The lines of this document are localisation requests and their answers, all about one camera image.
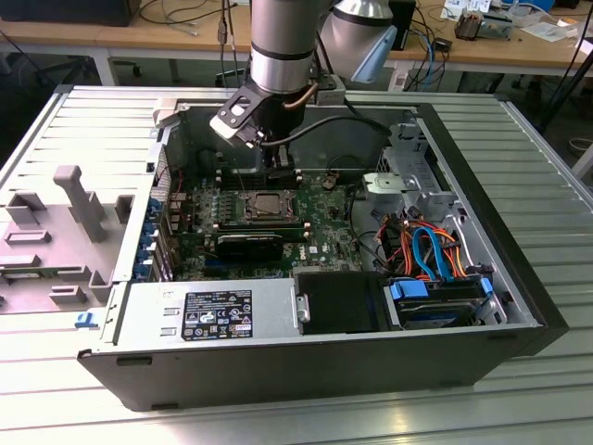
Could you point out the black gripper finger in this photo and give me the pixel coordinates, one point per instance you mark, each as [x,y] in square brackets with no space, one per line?
[273,162]
[287,162]

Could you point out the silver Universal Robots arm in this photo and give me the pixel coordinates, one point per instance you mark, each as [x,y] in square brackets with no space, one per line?
[282,46]

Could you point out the CPU socket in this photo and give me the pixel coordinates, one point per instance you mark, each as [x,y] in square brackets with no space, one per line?
[244,214]

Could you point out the blue expansion slot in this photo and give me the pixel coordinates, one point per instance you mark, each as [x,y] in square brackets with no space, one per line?
[212,265]

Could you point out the metal CPU cooler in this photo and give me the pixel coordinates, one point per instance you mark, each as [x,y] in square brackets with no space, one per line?
[468,25]

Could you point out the round coin battery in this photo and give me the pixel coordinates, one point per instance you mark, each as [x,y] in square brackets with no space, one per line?
[331,181]

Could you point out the green motherboard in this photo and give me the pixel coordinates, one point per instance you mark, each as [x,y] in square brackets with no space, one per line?
[324,222]

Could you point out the black NVIDIA graphics card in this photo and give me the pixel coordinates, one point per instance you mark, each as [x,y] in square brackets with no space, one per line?
[250,248]

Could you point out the silver metal drive cage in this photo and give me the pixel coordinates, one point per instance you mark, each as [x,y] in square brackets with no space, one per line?
[407,160]

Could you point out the pale blue teach pendant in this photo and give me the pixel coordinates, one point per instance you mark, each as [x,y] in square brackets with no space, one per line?
[377,51]

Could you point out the white printed card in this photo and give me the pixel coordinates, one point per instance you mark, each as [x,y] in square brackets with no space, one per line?
[400,79]

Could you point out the long wooden desk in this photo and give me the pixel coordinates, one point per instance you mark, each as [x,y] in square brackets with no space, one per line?
[162,39]

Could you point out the tall black box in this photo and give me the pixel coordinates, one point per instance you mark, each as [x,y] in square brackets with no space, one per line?
[404,23]

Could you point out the small black box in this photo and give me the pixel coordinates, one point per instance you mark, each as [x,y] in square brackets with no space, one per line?
[442,45]

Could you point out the silver power supply unit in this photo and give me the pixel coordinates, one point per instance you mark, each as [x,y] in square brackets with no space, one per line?
[148,315]

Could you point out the black open PC case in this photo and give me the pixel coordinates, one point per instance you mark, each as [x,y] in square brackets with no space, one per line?
[278,375]

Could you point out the hard disk in blue carrier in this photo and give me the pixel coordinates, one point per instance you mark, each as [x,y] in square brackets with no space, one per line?
[431,320]

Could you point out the grey plastic parts rack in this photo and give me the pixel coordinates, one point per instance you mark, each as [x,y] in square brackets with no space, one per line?
[69,259]

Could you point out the large black equipment box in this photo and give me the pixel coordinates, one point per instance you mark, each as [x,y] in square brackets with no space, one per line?
[69,11]

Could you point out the grey metal device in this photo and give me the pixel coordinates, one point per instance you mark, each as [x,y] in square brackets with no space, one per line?
[498,28]

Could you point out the green RAM stick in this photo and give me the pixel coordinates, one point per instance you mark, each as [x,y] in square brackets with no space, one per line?
[23,276]

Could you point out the white paper sheets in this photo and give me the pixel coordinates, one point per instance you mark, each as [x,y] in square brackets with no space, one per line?
[549,30]

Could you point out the black tripod leg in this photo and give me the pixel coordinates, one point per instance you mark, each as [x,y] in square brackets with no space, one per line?
[567,88]

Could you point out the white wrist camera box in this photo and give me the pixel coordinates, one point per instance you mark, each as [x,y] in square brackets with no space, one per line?
[227,127]
[331,95]

